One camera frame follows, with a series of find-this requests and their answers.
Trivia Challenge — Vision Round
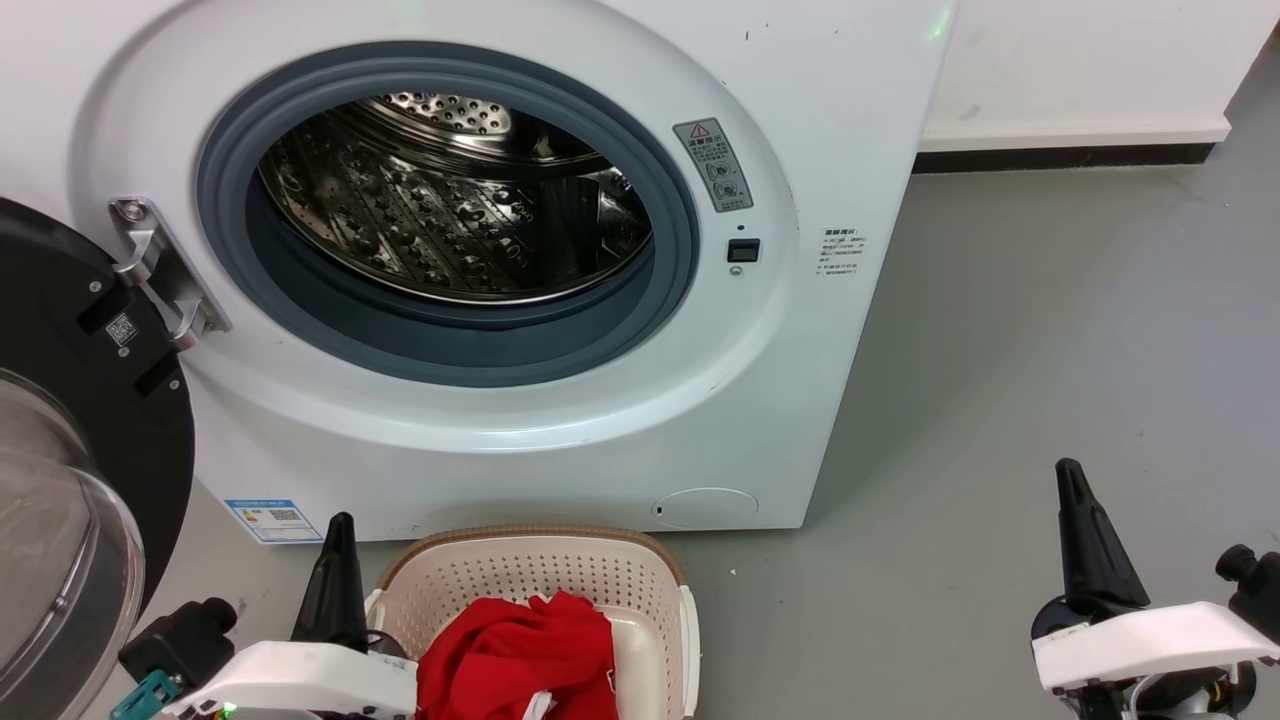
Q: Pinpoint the silver metal door hinge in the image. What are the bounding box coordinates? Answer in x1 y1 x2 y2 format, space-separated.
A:
108 197 233 352

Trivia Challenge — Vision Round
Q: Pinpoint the grey rubber door gasket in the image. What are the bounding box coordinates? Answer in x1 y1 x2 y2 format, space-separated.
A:
195 41 702 389

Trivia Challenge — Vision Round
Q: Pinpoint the black baseboard strip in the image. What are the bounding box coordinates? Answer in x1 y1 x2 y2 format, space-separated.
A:
912 143 1217 175

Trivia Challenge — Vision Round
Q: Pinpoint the grey warning sticker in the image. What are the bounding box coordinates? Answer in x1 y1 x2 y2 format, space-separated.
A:
673 118 755 214

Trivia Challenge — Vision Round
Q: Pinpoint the cream perforated laundry basket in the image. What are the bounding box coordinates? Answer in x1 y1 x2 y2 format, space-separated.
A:
364 525 702 720

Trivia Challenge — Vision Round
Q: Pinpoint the small printed text label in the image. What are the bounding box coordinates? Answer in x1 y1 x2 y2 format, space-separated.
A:
815 228 870 280

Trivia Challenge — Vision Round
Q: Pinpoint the red and white garment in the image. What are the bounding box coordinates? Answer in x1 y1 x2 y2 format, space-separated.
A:
415 591 622 720

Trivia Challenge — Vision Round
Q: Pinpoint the teal connector piece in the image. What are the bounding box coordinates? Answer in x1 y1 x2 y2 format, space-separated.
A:
109 669 183 720

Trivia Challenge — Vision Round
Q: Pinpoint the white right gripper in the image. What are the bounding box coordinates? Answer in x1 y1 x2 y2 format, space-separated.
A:
1030 458 1280 720

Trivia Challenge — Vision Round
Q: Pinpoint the white wall ledge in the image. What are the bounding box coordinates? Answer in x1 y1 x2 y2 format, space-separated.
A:
918 119 1234 154

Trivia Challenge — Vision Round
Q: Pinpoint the round white filter cover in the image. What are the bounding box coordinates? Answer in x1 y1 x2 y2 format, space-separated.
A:
652 487 760 531

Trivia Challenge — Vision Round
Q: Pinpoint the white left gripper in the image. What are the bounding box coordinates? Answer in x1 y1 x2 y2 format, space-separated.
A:
160 512 420 720

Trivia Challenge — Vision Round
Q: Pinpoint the black round washer door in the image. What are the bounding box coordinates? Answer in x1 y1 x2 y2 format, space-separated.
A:
0 197 197 720

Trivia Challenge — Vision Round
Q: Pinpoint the white front-load washing machine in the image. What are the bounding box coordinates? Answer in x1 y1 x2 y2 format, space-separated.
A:
0 0 959 544

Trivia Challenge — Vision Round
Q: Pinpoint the stainless steel washing machine drum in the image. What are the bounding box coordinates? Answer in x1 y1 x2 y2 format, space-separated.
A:
257 92 657 307

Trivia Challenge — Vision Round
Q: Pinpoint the blue energy label sticker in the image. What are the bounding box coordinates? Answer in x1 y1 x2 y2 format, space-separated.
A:
224 498 325 545

